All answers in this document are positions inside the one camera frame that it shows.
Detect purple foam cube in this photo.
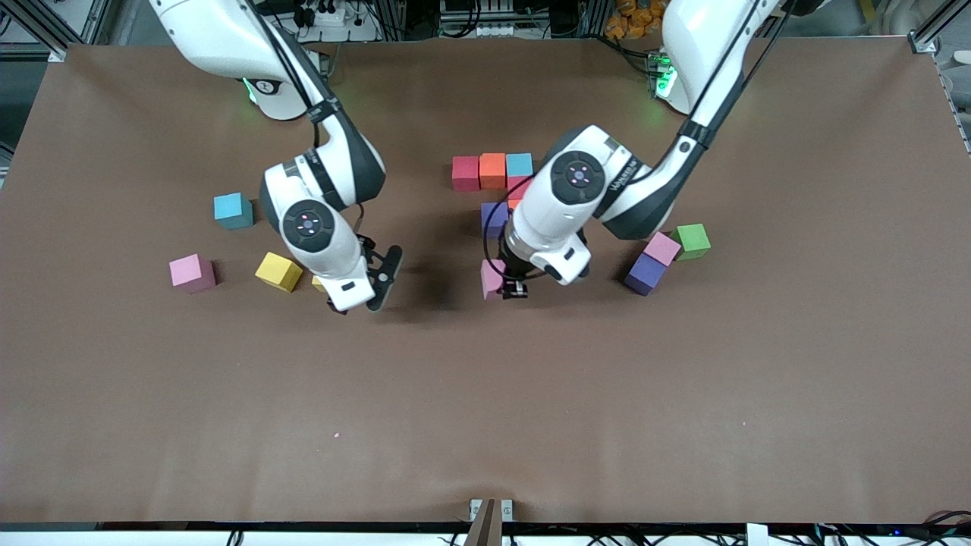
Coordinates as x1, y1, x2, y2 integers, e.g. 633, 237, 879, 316
480, 201, 511, 240
624, 253, 668, 293

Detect wooden strip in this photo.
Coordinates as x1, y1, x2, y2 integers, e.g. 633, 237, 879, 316
464, 498, 496, 546

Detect orange snack bags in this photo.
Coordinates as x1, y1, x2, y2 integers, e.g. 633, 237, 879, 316
605, 0, 668, 40

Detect white electronics box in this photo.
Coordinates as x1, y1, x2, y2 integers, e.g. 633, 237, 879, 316
438, 0, 517, 39

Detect pink foam cube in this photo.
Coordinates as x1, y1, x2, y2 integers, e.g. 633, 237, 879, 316
643, 231, 683, 268
480, 259, 507, 301
168, 253, 218, 294

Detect metal table edge bracket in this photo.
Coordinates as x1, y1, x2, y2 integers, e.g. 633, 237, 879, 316
469, 498, 514, 524

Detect white power strip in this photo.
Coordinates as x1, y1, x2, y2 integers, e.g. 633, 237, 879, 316
292, 0, 351, 27

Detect brown table cover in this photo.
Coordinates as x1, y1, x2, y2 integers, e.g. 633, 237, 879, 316
0, 38, 971, 526

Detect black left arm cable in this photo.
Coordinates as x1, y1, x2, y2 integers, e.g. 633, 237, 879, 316
482, 199, 518, 263

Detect green foam cube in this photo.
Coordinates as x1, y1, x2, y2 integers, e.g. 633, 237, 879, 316
669, 223, 712, 262

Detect black cable bundle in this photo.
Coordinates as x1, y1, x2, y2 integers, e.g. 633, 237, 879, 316
812, 510, 971, 546

